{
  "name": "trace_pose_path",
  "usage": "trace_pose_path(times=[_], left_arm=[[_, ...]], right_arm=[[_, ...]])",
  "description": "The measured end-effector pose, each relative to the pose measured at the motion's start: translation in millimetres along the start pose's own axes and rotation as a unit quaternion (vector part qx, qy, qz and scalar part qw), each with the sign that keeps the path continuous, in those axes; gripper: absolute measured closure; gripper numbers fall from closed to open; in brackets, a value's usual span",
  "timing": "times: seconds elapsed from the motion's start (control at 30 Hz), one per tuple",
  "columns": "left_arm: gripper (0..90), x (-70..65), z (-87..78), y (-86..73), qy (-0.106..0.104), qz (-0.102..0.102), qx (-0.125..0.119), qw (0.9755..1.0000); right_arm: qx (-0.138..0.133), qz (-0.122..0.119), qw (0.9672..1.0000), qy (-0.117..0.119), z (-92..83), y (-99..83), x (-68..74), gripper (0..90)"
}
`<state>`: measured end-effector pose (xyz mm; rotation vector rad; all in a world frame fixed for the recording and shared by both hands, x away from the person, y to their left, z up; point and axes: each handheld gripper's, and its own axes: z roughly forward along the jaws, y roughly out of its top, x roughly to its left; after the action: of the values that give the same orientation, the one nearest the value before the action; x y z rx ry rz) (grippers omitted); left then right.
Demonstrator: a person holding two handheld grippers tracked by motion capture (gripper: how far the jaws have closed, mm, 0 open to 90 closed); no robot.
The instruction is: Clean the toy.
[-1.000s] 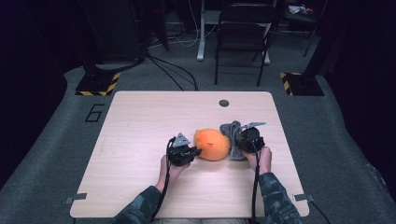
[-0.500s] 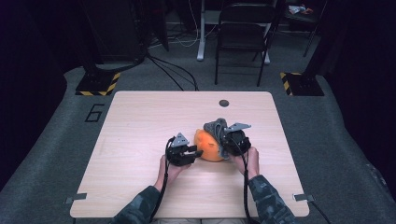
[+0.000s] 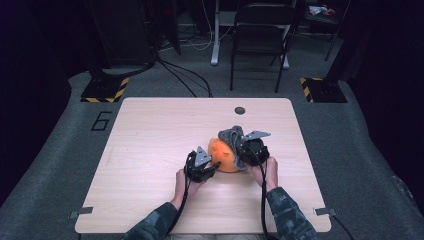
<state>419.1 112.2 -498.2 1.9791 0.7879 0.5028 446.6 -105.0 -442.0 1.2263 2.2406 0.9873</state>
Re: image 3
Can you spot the white desk leg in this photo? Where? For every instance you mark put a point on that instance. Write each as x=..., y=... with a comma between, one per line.
x=215, y=33

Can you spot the grey cloth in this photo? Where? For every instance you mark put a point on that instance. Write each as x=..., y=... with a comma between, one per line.
x=230, y=135

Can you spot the round black table grommet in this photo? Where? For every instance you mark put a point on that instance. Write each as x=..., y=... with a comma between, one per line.
x=239, y=110

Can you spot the person's right hand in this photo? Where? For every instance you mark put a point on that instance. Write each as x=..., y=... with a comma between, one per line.
x=270, y=175

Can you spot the black yellow-striped stand base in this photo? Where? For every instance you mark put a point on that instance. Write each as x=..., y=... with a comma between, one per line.
x=103, y=90
x=325, y=90

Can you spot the black folding chair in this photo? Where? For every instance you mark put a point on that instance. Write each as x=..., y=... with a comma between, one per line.
x=260, y=36

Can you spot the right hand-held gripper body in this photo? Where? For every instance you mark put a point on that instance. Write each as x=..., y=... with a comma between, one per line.
x=253, y=151

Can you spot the orange plush toy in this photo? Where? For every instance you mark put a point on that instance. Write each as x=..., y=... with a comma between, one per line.
x=221, y=156

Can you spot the grey table edge clip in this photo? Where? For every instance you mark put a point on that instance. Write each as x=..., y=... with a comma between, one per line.
x=325, y=211
x=81, y=212

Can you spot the person's left hand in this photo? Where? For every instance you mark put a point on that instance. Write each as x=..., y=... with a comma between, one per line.
x=181, y=188

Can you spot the black cabinet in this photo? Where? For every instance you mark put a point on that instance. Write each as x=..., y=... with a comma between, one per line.
x=123, y=30

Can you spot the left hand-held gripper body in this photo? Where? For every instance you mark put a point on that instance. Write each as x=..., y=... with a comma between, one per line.
x=200, y=171

